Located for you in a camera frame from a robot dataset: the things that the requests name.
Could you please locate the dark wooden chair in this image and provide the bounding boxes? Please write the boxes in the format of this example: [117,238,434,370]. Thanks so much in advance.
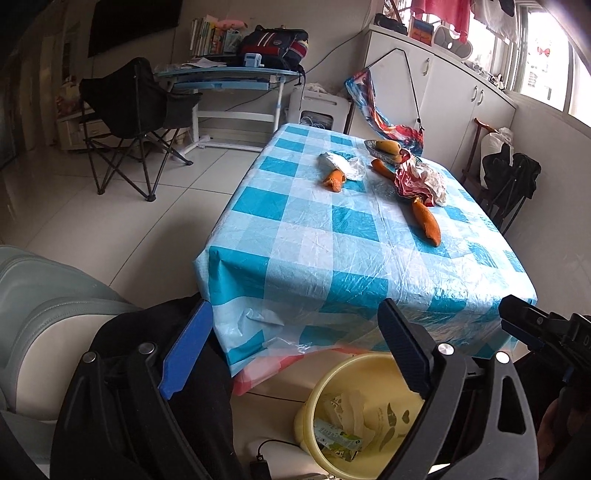
[461,117,497,204]

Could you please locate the white hanging garment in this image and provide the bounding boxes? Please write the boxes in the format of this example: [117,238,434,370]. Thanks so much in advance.
[471,0,518,42]

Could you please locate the black power adapter with cable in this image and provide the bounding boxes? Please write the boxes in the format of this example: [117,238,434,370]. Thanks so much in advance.
[249,438,301,480]

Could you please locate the white low television cabinet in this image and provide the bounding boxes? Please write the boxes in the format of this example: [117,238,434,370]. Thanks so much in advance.
[55,113,100,151]

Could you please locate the dark glass bowl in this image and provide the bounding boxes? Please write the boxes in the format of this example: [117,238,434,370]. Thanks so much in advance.
[364,140,416,166]

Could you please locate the dark striped backpack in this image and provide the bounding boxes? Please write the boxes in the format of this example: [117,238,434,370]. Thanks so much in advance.
[237,27,309,71]

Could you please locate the black shoes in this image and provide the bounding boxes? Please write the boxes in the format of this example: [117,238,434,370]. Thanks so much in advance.
[373,14,409,34]

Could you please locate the red white wrapper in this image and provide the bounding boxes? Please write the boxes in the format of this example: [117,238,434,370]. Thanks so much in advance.
[394,150,437,204]

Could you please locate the black wall television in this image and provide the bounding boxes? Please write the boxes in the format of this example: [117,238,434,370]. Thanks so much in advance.
[88,0,183,58]

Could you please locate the blue study desk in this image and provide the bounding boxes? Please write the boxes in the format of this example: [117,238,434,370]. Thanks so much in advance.
[154,65,305,153]

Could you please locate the blue white checked tablecloth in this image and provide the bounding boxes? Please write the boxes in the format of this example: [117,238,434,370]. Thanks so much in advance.
[194,122,539,377]

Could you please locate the yellow plastic bucket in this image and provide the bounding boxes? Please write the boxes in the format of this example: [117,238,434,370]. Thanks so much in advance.
[295,353,428,480]

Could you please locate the grey green leather sofa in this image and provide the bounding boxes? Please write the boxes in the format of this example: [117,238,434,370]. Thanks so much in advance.
[0,244,145,480]

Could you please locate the pink red hanging garment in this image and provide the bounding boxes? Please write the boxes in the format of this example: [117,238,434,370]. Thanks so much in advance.
[411,0,472,41]

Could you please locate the person's right hand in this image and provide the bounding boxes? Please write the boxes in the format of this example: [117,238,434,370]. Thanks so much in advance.
[538,395,575,469]

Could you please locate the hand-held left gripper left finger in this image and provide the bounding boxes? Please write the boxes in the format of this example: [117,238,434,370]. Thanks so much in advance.
[51,299,214,480]

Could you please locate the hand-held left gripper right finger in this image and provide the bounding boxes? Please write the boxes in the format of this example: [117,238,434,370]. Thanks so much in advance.
[378,298,539,480]

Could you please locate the white plastic bag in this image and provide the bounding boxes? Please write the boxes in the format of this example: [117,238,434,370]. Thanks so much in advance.
[318,151,367,181]
[409,162,448,207]

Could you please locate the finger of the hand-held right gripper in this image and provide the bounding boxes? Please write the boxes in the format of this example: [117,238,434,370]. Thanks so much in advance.
[499,295,573,356]
[570,312,591,344]

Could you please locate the clear plastic bottle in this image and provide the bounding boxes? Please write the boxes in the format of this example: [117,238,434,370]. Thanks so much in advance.
[314,390,386,462]

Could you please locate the white grey padded seat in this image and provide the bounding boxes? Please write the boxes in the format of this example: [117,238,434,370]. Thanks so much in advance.
[434,25,476,61]

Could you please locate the white plastic storage stool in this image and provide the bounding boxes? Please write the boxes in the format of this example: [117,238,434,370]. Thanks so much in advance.
[290,88,354,134]

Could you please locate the small white shoes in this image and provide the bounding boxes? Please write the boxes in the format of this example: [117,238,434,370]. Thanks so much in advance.
[466,62,509,88]

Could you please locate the orange blue box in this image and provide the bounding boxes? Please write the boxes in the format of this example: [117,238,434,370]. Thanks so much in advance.
[411,17,435,46]

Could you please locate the black folded chair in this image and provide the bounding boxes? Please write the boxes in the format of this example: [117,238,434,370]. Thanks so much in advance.
[482,152,542,234]

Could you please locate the row of books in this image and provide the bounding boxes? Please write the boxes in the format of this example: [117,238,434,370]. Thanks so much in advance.
[189,15,243,57]

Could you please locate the black folding camping chair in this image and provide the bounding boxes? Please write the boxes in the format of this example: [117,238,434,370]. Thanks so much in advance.
[78,58,202,202]

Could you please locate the window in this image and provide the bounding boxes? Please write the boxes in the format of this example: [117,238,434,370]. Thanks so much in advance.
[499,0,591,125]

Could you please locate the gift bag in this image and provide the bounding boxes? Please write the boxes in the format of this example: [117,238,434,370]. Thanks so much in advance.
[55,76,84,118]

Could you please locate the colourful printed hanging bag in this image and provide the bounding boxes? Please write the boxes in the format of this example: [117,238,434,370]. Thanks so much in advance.
[344,47,426,155]

